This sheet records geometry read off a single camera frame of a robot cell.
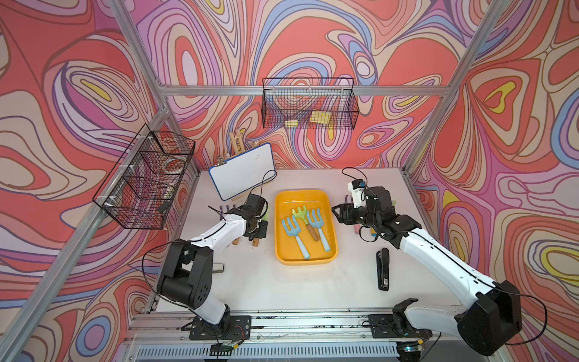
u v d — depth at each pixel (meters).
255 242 0.88
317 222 0.99
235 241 0.91
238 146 0.91
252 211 0.72
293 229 0.96
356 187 0.70
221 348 0.70
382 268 0.83
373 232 0.60
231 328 0.72
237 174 0.92
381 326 0.72
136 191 0.73
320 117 0.90
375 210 0.59
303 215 1.01
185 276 0.46
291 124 0.82
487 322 0.47
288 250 0.90
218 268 0.84
